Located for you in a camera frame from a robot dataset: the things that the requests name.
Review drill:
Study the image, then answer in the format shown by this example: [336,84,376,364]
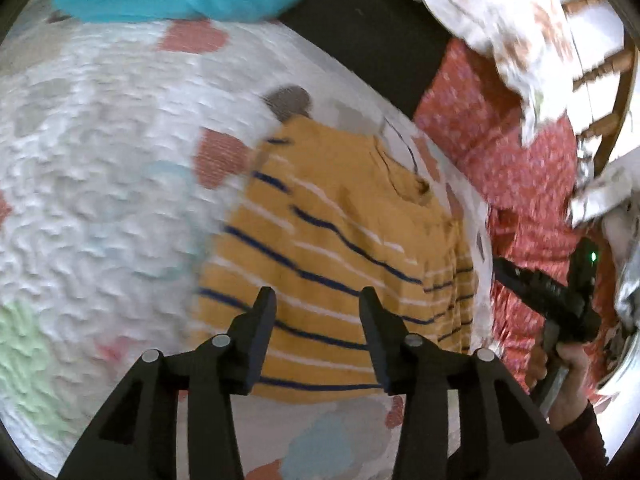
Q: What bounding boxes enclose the yellow striped knit sweater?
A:
[193,116,476,404]

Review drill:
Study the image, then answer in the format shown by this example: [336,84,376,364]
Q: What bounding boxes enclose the right hand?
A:
[525,340,590,431]

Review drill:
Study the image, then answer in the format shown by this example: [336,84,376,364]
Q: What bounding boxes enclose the orange floral bed sheet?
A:
[412,37,616,406]

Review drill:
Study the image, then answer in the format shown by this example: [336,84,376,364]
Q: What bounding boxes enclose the wooden headboard spindles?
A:
[562,0,639,174]

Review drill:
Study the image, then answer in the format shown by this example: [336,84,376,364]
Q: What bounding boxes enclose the white quilted heart blanket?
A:
[1,13,494,477]

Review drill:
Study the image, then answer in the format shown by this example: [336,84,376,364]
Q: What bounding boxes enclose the white floral duvet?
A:
[387,0,640,311]

